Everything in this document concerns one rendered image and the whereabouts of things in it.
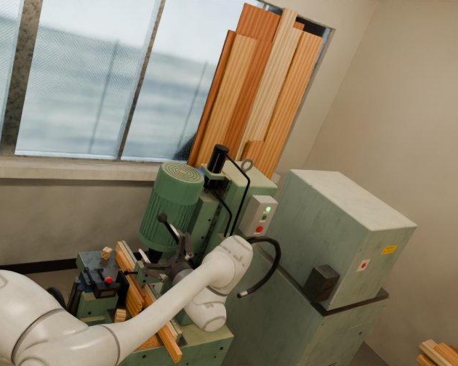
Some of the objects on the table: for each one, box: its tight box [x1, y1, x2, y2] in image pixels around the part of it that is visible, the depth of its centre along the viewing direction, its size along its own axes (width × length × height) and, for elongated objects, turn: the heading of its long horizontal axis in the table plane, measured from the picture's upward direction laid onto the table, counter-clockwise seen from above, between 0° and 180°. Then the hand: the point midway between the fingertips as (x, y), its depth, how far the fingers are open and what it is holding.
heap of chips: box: [134, 334, 161, 351], centre depth 171 cm, size 8×12×3 cm
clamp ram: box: [116, 270, 130, 301], centre depth 185 cm, size 9×8×9 cm
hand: (158, 240), depth 161 cm, fingers open, 13 cm apart
